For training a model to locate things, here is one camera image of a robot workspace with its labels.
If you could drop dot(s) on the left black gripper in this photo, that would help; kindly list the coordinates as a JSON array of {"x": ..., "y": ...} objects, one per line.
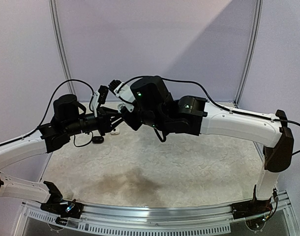
[{"x": 104, "y": 120}]

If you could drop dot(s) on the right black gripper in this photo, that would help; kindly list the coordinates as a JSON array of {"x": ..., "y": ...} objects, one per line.
[{"x": 128, "y": 116}]

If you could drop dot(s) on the white charging case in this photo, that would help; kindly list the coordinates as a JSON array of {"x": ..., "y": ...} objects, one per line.
[
  {"x": 115, "y": 131},
  {"x": 120, "y": 107}
]

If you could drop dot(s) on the black charging case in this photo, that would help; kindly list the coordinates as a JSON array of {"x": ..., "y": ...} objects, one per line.
[{"x": 97, "y": 139}]

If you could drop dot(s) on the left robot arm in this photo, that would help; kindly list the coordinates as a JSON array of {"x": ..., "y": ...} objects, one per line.
[{"x": 70, "y": 118}]

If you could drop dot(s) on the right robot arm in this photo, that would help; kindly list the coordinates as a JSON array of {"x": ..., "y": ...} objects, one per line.
[{"x": 147, "y": 101}]

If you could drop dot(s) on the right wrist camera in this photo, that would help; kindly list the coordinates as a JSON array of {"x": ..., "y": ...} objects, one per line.
[{"x": 123, "y": 93}]

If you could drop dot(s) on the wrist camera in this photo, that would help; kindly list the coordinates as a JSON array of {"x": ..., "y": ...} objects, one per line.
[
  {"x": 98, "y": 99},
  {"x": 123, "y": 93}
]

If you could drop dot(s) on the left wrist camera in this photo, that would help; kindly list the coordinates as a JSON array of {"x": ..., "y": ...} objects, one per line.
[{"x": 98, "y": 99}]

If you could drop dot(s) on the left aluminium frame post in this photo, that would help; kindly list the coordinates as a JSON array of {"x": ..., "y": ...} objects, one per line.
[{"x": 58, "y": 37}]

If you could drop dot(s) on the aluminium frame post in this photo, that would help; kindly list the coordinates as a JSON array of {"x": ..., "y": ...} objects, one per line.
[
  {"x": 250, "y": 50},
  {"x": 58, "y": 37}
]

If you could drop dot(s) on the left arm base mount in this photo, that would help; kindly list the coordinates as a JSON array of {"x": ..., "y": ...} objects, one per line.
[{"x": 63, "y": 208}]

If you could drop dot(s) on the aluminium front rail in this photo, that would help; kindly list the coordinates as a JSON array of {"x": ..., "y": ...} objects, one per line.
[{"x": 104, "y": 220}]

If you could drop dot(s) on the right aluminium frame post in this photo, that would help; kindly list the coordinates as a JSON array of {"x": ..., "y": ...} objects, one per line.
[{"x": 250, "y": 50}]

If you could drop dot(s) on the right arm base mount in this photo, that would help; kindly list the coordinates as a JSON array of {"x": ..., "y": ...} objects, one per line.
[{"x": 250, "y": 208}]

